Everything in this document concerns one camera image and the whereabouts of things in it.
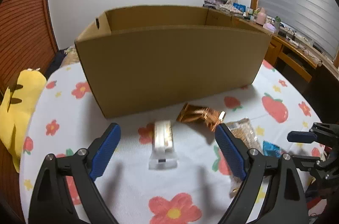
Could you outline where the blue foil candy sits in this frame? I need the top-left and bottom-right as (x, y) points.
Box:
(263, 141), (282, 158)

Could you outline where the clear brown grain bar pack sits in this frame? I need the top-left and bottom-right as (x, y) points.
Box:
(226, 118), (263, 198)

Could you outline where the small white wafer pack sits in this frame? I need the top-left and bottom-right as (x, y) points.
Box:
(148, 120), (178, 170)

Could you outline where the copper foil candy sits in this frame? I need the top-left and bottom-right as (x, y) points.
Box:
(176, 103), (226, 132)

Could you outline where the fruit print white cloth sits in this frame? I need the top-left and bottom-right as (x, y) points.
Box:
(19, 62), (324, 223)

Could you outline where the wooden sideboard cabinet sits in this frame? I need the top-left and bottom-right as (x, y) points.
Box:
(232, 15), (338, 82)

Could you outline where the yellow Pikachu plush toy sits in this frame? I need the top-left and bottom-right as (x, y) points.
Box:
(1, 69), (47, 172)

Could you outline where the white power strip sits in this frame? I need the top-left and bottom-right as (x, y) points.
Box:
(286, 38), (299, 47)

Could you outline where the floral bed blanket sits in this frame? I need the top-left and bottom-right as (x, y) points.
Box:
(44, 45), (80, 79)

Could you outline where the pink tissue box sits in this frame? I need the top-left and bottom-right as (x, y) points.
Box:
(263, 23), (276, 33)

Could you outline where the brown cardboard box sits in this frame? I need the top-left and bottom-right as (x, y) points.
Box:
(75, 5), (271, 118)

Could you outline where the green cap glass bottle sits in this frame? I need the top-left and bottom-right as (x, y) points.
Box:
(274, 16), (281, 35)

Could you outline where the pink thermos jug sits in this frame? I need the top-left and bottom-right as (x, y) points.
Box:
(256, 7), (267, 26)

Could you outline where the wooden louvered wardrobe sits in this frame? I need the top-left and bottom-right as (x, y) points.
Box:
(0, 0), (60, 214)

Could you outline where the blue small box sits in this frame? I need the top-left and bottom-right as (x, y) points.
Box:
(233, 3), (246, 12)

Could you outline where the folded patterned fabric pile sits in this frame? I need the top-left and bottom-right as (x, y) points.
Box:
(203, 0), (241, 13)

